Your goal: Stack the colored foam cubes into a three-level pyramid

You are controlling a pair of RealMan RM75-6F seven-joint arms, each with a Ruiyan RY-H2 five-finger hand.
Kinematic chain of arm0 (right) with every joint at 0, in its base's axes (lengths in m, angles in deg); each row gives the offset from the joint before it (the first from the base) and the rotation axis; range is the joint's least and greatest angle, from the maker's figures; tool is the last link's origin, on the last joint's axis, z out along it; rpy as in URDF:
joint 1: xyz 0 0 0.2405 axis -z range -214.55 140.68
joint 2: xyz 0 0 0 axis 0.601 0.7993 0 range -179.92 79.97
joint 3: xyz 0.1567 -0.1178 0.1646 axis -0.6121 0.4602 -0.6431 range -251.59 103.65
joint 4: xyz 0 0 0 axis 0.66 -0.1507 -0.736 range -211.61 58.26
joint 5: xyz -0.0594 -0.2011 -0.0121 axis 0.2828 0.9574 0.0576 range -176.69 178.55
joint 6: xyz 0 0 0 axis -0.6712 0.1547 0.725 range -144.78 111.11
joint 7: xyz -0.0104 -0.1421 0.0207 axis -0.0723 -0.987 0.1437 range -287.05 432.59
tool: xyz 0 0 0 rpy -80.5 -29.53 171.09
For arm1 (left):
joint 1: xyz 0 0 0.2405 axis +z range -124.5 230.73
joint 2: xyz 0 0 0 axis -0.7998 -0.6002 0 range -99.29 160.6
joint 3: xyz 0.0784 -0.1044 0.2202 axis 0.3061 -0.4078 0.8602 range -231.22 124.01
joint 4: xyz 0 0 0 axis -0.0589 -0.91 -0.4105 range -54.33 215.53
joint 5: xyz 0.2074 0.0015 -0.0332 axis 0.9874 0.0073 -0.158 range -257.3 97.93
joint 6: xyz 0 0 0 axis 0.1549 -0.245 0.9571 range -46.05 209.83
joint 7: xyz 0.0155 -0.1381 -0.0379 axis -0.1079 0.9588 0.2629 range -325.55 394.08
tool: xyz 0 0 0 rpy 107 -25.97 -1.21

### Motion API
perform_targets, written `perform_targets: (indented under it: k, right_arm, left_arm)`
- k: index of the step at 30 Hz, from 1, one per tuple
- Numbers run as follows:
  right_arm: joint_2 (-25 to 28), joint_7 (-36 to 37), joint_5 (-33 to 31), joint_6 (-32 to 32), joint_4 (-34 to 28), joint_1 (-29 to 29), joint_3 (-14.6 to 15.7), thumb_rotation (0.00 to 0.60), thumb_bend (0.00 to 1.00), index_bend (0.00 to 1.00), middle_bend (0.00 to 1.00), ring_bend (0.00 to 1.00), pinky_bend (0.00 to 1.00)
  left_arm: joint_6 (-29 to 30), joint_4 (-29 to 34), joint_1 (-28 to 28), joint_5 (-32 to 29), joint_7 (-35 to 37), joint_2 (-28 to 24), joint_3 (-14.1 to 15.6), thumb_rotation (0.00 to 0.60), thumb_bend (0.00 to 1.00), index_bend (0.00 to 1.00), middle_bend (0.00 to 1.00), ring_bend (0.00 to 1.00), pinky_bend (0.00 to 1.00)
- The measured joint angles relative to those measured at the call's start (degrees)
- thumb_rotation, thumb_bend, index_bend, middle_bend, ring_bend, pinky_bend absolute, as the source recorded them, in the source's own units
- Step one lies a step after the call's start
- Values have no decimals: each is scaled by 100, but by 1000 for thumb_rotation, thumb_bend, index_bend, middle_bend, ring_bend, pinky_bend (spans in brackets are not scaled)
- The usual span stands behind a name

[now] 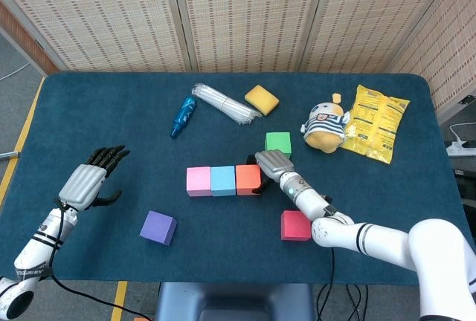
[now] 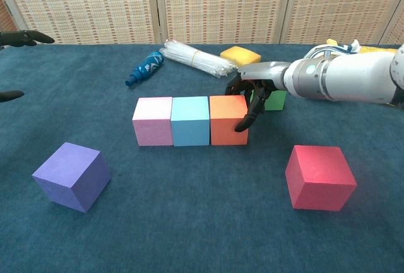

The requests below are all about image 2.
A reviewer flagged teal felt table cover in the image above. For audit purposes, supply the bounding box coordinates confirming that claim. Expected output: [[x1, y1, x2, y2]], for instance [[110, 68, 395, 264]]
[[0, 43, 404, 273]]

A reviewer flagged plush toy with striped shirt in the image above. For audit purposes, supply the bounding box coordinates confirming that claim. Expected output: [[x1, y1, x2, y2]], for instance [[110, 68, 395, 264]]
[[304, 38, 362, 59]]

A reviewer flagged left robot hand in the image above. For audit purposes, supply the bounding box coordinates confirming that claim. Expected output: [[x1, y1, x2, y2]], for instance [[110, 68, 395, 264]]
[[0, 30, 55, 103]]

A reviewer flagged red foam cube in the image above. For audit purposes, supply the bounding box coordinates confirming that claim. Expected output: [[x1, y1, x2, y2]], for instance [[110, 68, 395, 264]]
[[285, 145, 358, 212]]

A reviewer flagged woven bamboo screen panel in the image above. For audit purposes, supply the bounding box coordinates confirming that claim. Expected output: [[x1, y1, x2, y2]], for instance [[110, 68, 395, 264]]
[[154, 0, 294, 46], [280, 0, 404, 46], [378, 1, 404, 46], [0, 0, 158, 46]]

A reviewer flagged light blue foam cube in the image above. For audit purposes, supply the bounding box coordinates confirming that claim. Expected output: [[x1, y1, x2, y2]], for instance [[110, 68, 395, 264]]
[[170, 96, 211, 147]]

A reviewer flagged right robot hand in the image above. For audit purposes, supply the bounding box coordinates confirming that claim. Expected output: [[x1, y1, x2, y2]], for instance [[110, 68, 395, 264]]
[[224, 61, 293, 133]]

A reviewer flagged yellow sponge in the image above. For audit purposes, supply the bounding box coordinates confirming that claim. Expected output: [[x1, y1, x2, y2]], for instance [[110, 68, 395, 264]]
[[220, 45, 262, 67]]

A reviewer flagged orange foam cube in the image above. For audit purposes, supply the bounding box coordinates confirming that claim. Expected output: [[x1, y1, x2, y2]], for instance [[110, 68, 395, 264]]
[[209, 95, 249, 146]]

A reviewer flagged purple foam cube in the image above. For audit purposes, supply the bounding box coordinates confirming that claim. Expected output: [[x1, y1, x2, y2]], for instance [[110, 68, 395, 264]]
[[32, 142, 112, 214]]

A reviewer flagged brown woven screen panel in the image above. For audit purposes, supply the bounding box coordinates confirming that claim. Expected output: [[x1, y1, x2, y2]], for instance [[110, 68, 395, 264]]
[[0, 0, 25, 33]]

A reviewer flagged bundle of clear straws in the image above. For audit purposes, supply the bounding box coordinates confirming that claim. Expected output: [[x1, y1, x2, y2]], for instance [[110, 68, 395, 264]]
[[159, 39, 238, 80]]

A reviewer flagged pink foam cube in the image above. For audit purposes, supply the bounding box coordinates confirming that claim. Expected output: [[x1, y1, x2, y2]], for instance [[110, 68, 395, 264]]
[[132, 97, 174, 147]]

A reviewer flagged green foam cube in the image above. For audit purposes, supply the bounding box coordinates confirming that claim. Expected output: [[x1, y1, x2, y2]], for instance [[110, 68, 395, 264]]
[[249, 89, 288, 112]]

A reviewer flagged yellow snack bag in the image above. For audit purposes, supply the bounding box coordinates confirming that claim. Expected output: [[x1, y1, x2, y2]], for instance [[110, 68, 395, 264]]
[[356, 44, 404, 109]]

